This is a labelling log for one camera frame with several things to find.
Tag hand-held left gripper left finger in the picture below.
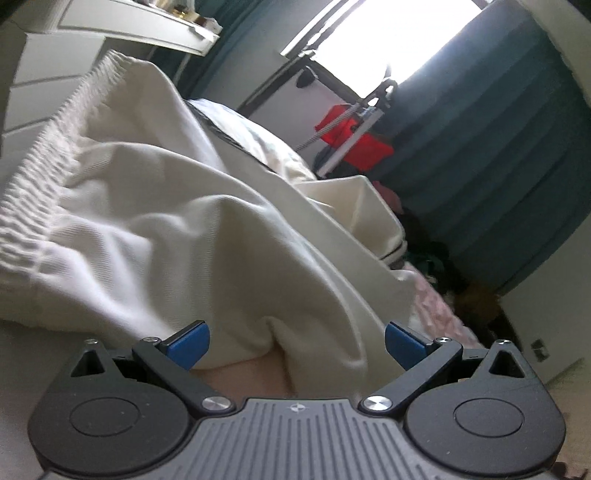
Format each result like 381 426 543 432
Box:
70 320 235 415

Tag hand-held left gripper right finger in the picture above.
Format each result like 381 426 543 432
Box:
361 321 527 414

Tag white pants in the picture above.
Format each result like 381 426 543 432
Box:
0 50 419 373

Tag pile of dark clothes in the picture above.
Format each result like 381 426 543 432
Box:
374 180 502 326

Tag pink patterned bedsheet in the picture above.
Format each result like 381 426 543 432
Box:
392 261 483 348

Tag teal curtain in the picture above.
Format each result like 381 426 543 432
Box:
152 0 591 296

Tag red bag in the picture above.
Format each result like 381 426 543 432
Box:
314 104 394 168

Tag white metal rack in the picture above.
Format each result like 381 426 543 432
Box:
317 80 398 178

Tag white pillow with dark stripe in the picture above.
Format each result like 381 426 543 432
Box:
185 98 317 182

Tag window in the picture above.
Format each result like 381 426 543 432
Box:
281 0 490 100

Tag white dresser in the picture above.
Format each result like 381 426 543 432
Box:
0 0 223 153

